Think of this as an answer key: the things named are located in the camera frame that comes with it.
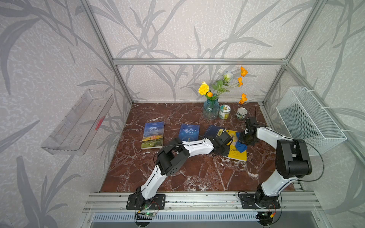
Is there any white wire basket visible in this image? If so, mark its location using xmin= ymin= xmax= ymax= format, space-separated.
xmin=276 ymin=86 xmax=347 ymax=156

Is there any dark navy Chinese book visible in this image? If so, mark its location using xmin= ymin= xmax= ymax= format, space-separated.
xmin=203 ymin=125 xmax=225 ymax=138

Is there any circuit board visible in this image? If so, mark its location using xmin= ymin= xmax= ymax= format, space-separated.
xmin=256 ymin=211 xmax=275 ymax=224
xmin=136 ymin=211 xmax=159 ymax=220

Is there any blue cloth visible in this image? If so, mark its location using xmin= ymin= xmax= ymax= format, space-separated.
xmin=235 ymin=132 xmax=248 ymax=153

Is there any glass vase teal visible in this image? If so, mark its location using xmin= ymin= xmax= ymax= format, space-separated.
xmin=202 ymin=98 xmax=220 ymax=120

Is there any open silver tin can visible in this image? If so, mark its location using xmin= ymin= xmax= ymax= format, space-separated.
xmin=236 ymin=107 xmax=248 ymax=120

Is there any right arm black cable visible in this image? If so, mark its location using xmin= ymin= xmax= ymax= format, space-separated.
xmin=253 ymin=105 xmax=325 ymax=183

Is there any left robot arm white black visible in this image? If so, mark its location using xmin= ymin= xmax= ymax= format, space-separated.
xmin=136 ymin=132 xmax=233 ymax=202

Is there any clear acrylic shelf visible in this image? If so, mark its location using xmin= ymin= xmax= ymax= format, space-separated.
xmin=41 ymin=89 xmax=115 ymax=155

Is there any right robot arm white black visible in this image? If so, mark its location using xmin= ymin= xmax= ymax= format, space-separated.
xmin=239 ymin=117 xmax=312 ymax=208

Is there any yellow orange flower bouquet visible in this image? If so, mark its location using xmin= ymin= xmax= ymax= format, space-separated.
xmin=198 ymin=67 xmax=248 ymax=101

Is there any The Little Prince blue book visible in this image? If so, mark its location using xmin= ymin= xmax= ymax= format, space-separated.
xmin=178 ymin=124 xmax=200 ymax=142

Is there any green white tin can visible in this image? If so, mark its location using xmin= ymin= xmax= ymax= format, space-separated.
xmin=219 ymin=104 xmax=231 ymax=120

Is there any yellow book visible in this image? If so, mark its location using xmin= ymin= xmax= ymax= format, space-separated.
xmin=224 ymin=130 xmax=247 ymax=161

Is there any aluminium front rail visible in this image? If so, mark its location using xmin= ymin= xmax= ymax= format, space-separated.
xmin=82 ymin=192 xmax=323 ymax=213

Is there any Animal Farm book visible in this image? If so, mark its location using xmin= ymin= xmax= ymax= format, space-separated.
xmin=141 ymin=122 xmax=164 ymax=149

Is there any left circuit board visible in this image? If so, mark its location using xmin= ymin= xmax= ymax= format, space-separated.
xmin=136 ymin=211 xmax=159 ymax=220

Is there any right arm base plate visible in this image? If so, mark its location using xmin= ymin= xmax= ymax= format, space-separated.
xmin=238 ymin=192 xmax=281 ymax=209

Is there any right circuit board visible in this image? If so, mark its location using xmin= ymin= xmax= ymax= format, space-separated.
xmin=256 ymin=211 xmax=275 ymax=224

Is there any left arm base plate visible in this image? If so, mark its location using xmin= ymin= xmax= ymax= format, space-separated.
xmin=126 ymin=194 xmax=166 ymax=211

